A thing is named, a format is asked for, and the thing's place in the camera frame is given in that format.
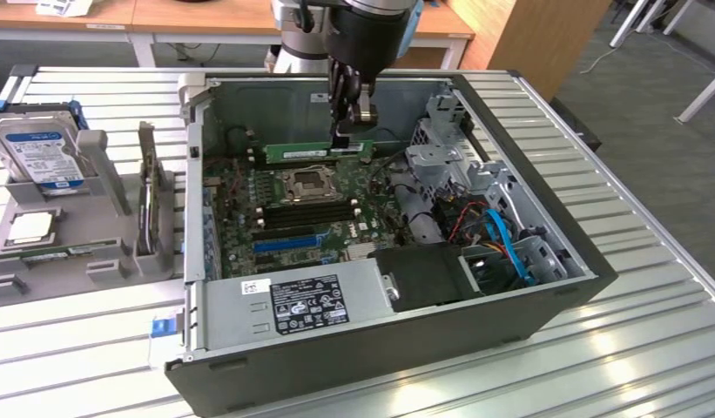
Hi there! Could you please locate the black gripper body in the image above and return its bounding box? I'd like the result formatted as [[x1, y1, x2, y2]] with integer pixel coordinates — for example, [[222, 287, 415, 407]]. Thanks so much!
[[323, 4, 410, 76]]

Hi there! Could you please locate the green RAM stick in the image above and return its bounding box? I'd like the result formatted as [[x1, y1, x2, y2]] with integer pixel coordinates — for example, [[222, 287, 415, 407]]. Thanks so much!
[[19, 244, 106, 264], [262, 138, 376, 165]]

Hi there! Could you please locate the black RAM slot bank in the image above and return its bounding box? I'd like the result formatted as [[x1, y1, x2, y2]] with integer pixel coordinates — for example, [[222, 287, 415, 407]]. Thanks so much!
[[255, 199, 366, 231]]

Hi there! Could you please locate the metal CPU socket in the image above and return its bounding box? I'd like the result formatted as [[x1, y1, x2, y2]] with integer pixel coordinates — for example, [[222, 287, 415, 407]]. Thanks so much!
[[276, 166, 343, 205]]

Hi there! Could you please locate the green Dell motherboard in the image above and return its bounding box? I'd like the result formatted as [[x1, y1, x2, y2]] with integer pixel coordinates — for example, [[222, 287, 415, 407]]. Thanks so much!
[[200, 146, 408, 281]]

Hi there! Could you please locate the silver metal disk bay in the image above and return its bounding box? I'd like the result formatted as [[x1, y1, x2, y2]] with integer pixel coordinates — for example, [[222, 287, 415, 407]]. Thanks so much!
[[403, 90, 586, 291]]

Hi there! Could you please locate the wooden cabinet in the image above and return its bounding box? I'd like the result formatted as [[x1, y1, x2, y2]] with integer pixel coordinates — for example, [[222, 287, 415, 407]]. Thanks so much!
[[448, 0, 615, 102]]

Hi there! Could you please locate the black expansion slot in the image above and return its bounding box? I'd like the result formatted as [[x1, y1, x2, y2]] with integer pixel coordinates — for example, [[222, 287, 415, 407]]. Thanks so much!
[[250, 225, 315, 243]]

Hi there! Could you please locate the blue expansion slot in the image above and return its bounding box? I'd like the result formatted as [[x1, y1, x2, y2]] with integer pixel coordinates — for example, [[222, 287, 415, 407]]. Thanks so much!
[[251, 236, 322, 257]]

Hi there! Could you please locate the graphics card standing upright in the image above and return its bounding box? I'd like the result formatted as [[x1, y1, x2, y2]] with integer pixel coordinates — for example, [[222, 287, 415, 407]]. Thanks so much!
[[134, 120, 163, 256]]

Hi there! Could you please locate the grey power supply unit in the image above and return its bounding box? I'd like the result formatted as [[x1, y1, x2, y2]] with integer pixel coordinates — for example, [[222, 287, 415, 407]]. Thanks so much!
[[188, 256, 396, 354]]

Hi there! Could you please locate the white papers stack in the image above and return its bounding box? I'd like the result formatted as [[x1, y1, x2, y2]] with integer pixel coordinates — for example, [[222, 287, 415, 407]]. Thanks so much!
[[32, 0, 95, 17]]

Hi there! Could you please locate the grey parts rack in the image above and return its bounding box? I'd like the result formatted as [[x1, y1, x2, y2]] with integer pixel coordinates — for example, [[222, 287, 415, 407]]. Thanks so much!
[[0, 128, 188, 308]]

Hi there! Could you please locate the hard disk with blue label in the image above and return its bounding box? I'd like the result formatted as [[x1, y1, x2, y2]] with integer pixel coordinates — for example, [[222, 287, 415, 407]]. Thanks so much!
[[0, 109, 90, 196]]

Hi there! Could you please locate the black open PC case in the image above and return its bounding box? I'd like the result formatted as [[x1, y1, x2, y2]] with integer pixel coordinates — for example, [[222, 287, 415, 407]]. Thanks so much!
[[162, 71, 620, 415]]

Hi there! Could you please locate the white table leg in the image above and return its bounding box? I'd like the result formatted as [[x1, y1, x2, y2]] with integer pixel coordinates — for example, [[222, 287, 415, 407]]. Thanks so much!
[[674, 64, 715, 124]]

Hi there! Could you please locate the blue plastic clip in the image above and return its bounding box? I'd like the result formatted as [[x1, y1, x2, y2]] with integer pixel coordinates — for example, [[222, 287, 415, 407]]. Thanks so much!
[[150, 319, 179, 340]]

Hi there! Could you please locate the silver CPU chip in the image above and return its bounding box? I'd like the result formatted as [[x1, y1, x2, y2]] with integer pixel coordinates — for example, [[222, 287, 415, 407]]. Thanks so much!
[[3, 207, 64, 250]]

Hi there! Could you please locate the red and black wire bundle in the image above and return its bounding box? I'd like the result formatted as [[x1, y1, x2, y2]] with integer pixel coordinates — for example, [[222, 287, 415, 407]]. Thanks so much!
[[440, 200, 490, 243]]

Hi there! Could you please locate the wooden desk with white frame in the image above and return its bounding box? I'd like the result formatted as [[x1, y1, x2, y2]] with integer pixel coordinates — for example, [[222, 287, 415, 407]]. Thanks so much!
[[0, 0, 478, 70]]

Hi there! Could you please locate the blue SATA wire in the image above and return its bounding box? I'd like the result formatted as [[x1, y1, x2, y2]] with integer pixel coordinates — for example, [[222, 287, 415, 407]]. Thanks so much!
[[484, 207, 538, 287]]

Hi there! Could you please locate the white floor cable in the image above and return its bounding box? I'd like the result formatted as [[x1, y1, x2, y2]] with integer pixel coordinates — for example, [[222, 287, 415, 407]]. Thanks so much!
[[578, 11, 643, 75]]

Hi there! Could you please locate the blue disk bracket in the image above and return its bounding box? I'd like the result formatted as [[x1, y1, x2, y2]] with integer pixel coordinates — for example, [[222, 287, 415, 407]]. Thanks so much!
[[0, 98, 84, 131]]

